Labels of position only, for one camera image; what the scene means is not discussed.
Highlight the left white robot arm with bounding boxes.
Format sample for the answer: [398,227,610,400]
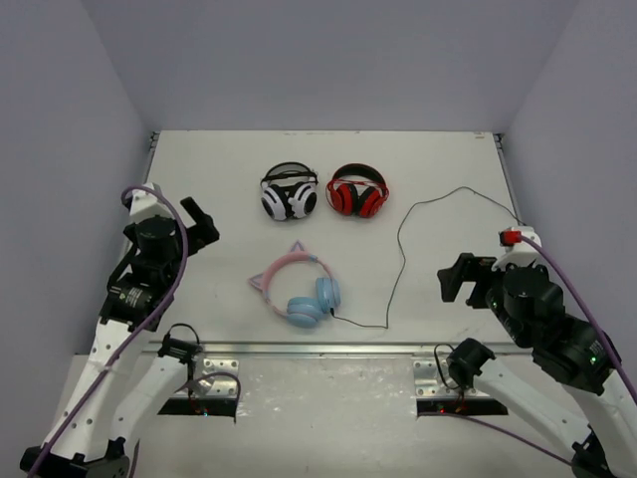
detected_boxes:
[20,187,220,477]

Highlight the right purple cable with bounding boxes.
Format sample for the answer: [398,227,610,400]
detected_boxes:
[462,231,637,472]

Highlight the aluminium table edge rail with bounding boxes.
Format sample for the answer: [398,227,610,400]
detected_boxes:
[141,341,522,359]

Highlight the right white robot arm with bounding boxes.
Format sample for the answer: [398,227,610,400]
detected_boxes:
[437,253,636,477]

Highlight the metal base plate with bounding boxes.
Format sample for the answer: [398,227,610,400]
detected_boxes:
[175,357,241,399]
[412,357,461,399]

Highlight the pink blue cat-ear headphones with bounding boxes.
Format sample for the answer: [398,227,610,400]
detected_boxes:
[247,240,342,330]

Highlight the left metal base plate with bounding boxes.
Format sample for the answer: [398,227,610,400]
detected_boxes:
[175,357,241,399]

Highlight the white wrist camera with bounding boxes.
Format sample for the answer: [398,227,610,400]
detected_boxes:
[492,226,541,271]
[123,189,173,223]

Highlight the thin black headphone cable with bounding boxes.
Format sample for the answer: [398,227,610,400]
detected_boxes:
[329,186,525,331]

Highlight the red black headphones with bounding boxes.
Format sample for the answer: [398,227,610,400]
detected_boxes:
[325,163,389,219]

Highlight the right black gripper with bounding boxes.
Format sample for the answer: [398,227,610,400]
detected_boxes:
[436,253,531,349]

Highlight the white black headphones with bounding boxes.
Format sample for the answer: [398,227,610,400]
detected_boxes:
[260,161,319,221]

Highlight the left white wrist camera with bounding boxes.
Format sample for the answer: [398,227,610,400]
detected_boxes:
[123,189,173,223]

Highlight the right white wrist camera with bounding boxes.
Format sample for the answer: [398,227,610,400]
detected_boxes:
[492,226,541,271]

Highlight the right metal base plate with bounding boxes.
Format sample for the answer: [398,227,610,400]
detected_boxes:
[412,357,461,399]

